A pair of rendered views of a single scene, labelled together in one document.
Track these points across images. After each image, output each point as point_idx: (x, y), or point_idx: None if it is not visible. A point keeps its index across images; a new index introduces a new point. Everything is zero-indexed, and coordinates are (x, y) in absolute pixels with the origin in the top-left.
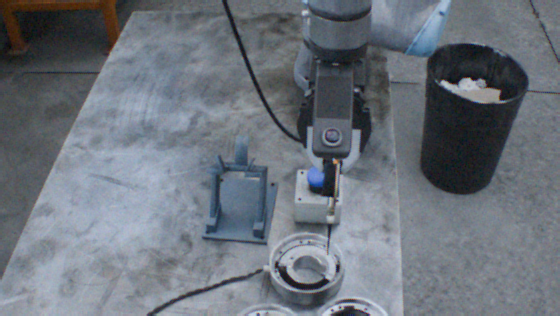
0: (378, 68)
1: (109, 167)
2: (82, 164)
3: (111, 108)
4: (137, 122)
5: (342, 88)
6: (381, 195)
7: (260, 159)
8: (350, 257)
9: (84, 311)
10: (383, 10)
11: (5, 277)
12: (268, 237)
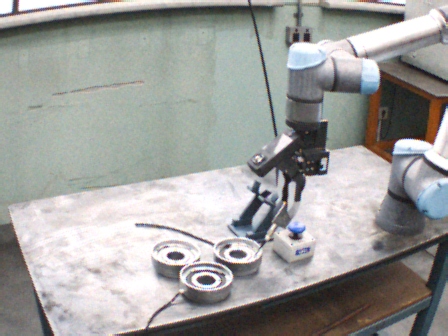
0: (429, 233)
1: (239, 184)
2: (231, 176)
3: None
4: None
5: (284, 142)
6: (328, 270)
7: (304, 224)
8: (268, 274)
9: (145, 209)
10: (416, 170)
11: (140, 183)
12: None
